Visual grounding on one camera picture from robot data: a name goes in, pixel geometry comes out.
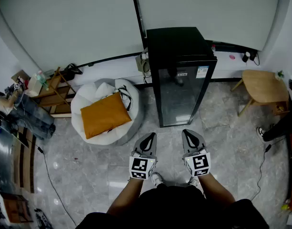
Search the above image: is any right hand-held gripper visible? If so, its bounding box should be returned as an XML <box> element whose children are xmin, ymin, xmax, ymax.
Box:
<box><xmin>181</xmin><ymin>129</ymin><xmax>211</xmax><ymax>177</ymax></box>

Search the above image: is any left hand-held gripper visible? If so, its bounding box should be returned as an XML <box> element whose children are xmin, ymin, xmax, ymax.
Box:
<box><xmin>129</xmin><ymin>132</ymin><xmax>158</xmax><ymax>180</ymax></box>

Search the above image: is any black mini fridge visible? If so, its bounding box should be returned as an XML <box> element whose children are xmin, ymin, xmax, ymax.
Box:
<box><xmin>146</xmin><ymin>27</ymin><xmax>218</xmax><ymax>128</ymax></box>

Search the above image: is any person's right forearm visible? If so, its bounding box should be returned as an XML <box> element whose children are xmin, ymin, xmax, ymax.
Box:
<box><xmin>198</xmin><ymin>174</ymin><xmax>237</xmax><ymax>208</ymax></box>

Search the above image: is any person's left forearm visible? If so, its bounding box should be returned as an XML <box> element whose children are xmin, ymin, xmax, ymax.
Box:
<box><xmin>107</xmin><ymin>177</ymin><xmax>144</xmax><ymax>216</ymax></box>

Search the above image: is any person's left white shoe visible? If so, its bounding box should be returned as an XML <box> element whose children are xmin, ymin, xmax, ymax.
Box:
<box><xmin>151</xmin><ymin>172</ymin><xmax>164</xmax><ymax>188</ymax></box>

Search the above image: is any person's white shoe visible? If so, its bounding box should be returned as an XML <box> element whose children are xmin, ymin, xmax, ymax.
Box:
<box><xmin>151</xmin><ymin>172</ymin><xmax>164</xmax><ymax>188</ymax></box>
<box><xmin>187</xmin><ymin>177</ymin><xmax>200</xmax><ymax>188</ymax></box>

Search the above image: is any person's right white shoe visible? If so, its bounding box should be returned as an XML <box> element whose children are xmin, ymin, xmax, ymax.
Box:
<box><xmin>187</xmin><ymin>177</ymin><xmax>200</xmax><ymax>188</ymax></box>

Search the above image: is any orange cushion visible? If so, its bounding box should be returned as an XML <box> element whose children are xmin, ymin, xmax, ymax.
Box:
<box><xmin>80</xmin><ymin>92</ymin><xmax>132</xmax><ymax>140</ymax></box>

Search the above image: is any person's black clothing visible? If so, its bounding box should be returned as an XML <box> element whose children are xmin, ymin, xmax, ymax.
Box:
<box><xmin>75</xmin><ymin>184</ymin><xmax>270</xmax><ymax>229</ymax></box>

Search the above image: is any white beanbag chair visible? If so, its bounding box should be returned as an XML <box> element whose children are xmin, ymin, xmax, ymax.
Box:
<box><xmin>70</xmin><ymin>78</ymin><xmax>144</xmax><ymax>146</ymax></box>

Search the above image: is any beige bag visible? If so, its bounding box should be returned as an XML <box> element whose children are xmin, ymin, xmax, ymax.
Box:
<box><xmin>135</xmin><ymin>48</ymin><xmax>151</xmax><ymax>76</ymax></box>

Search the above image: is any round wooden side table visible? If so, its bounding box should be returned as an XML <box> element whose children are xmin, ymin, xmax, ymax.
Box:
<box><xmin>231</xmin><ymin>70</ymin><xmax>290</xmax><ymax>117</ymax></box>

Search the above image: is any wooden shelf rack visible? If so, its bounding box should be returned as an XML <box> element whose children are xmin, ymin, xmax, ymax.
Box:
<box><xmin>32</xmin><ymin>67</ymin><xmax>76</xmax><ymax>118</ymax></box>

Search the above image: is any black handbag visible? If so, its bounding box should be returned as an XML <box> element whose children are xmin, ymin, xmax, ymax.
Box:
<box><xmin>61</xmin><ymin>63</ymin><xmax>83</xmax><ymax>82</ymax></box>

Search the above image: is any brown striped rug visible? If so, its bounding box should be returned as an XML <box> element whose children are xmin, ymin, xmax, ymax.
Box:
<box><xmin>13</xmin><ymin>126</ymin><xmax>37</xmax><ymax>194</ymax></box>

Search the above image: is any green plastic bottle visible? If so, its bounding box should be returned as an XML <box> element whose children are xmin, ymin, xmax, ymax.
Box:
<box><xmin>36</xmin><ymin>70</ymin><xmax>50</xmax><ymax>91</ymax></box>

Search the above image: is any black device on floor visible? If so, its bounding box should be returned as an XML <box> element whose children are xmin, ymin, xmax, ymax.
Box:
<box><xmin>33</xmin><ymin>208</ymin><xmax>53</xmax><ymax>229</ymax></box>

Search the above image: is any white box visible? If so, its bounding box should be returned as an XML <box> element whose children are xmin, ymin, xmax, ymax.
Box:
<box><xmin>26</xmin><ymin>76</ymin><xmax>43</xmax><ymax>97</ymax></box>

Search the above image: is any white roller blind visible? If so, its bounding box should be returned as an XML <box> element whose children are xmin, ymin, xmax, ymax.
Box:
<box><xmin>135</xmin><ymin>0</ymin><xmax>281</xmax><ymax>52</ymax></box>
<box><xmin>0</xmin><ymin>0</ymin><xmax>144</xmax><ymax>69</ymax></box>

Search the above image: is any brown wooden crate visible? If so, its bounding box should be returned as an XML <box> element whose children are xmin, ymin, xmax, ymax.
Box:
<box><xmin>2</xmin><ymin>193</ymin><xmax>33</xmax><ymax>224</ymax></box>

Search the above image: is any glossy dark table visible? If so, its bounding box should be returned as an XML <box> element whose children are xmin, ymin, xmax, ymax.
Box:
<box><xmin>0</xmin><ymin>120</ymin><xmax>30</xmax><ymax>193</ymax></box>

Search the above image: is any cardboard box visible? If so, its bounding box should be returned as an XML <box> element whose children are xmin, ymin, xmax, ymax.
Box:
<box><xmin>11</xmin><ymin>70</ymin><xmax>31</xmax><ymax>83</ymax></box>

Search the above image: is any black white braided strap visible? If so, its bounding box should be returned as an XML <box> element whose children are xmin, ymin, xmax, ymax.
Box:
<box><xmin>116</xmin><ymin>84</ymin><xmax>133</xmax><ymax>112</ymax></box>

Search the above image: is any black cable with adapter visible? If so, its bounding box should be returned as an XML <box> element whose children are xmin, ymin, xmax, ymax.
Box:
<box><xmin>252</xmin><ymin>137</ymin><xmax>286</xmax><ymax>201</ymax></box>

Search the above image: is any long black floor cable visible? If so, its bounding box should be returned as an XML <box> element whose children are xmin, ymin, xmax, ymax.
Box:
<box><xmin>26</xmin><ymin>137</ymin><xmax>77</xmax><ymax>226</ymax></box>

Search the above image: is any black plug with cord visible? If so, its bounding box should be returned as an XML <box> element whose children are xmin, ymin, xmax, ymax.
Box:
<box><xmin>249</xmin><ymin>50</ymin><xmax>260</xmax><ymax>66</ymax></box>

